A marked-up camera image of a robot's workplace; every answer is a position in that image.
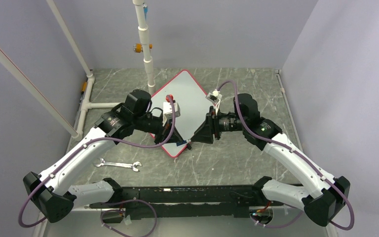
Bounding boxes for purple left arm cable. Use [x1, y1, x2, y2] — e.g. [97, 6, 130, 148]
[18, 95, 177, 229]

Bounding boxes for blue pole clip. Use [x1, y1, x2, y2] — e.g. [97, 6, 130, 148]
[143, 3, 148, 19]

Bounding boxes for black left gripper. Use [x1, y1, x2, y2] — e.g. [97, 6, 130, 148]
[134, 113, 183, 145]

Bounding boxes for silver open-end wrench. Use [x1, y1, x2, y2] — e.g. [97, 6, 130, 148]
[93, 158, 142, 172]

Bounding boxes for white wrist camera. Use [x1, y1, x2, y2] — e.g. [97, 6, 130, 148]
[162, 94, 181, 121]
[206, 89, 222, 105]

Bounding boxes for white whiteboard marker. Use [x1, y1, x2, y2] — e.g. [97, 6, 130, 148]
[176, 139, 191, 146]

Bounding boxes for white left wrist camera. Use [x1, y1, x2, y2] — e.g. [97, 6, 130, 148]
[162, 94, 181, 121]

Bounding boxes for pink-framed whiteboard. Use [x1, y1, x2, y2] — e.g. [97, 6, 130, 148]
[152, 70, 213, 140]

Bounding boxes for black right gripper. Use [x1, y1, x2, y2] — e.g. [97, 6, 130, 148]
[191, 106, 247, 144]

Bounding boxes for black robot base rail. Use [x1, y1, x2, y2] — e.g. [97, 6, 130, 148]
[89, 185, 281, 220]

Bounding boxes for white PVC vertical pole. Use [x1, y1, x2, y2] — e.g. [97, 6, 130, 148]
[132, 0, 155, 95]

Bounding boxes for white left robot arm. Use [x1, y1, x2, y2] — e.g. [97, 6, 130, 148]
[23, 89, 183, 223]

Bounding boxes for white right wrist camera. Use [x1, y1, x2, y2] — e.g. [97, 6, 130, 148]
[206, 89, 222, 105]

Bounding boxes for white PVC pipe frame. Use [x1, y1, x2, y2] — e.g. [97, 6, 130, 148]
[0, 0, 125, 142]

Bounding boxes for orange yellow pole clamp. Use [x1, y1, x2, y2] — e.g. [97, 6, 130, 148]
[133, 43, 144, 53]

